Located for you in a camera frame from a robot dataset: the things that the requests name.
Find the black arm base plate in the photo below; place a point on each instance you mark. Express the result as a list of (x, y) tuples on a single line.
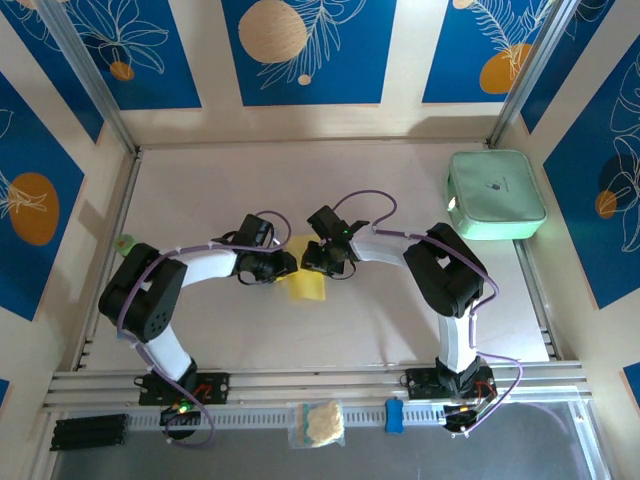
[(217, 387), (417, 384)]

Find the black controller board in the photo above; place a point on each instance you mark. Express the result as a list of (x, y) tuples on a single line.
[(180, 422), (465, 420)]

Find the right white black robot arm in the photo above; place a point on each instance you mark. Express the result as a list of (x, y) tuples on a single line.
[(445, 270)]

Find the small jar with green lid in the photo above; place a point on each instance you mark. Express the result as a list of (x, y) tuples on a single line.
[(124, 243)]

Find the blue rectangular block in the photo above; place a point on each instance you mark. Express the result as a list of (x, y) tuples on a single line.
[(394, 415)]

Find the yellow cloth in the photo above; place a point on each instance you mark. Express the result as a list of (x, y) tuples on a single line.
[(307, 290)]

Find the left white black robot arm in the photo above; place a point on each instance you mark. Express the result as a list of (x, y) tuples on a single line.
[(145, 300)]

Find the aluminium frame post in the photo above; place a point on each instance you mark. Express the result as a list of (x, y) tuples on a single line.
[(95, 80), (530, 75)]

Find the aluminium side rail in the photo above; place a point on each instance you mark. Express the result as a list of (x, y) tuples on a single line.
[(524, 250), (127, 187)]

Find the mint green zip case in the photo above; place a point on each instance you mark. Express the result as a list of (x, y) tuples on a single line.
[(495, 195)]

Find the aluminium front frame rail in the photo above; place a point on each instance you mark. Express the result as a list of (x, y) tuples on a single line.
[(310, 382)]

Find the clear bag of yellow snacks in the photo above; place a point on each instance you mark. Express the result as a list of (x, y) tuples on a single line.
[(322, 422)]

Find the black ribbed block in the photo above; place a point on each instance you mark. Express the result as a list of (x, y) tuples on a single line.
[(87, 432)]

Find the blue floral wall panel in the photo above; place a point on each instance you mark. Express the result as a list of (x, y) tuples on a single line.
[(160, 60), (450, 60), (575, 47), (45, 65), (585, 225), (30, 150), (360, 75)]

